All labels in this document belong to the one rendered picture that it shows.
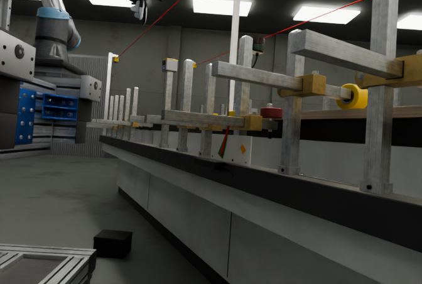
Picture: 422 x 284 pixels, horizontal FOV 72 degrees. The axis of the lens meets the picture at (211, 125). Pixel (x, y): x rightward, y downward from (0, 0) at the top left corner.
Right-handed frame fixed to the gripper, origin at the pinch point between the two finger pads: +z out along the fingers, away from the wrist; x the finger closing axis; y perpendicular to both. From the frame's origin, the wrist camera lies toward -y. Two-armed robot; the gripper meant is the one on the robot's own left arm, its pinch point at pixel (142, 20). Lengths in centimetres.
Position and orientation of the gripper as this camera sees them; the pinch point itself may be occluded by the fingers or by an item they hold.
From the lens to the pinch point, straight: 150.7
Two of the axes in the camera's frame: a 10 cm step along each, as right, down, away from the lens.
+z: -0.7, 10.0, -0.3
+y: -10.0, -0.7, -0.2
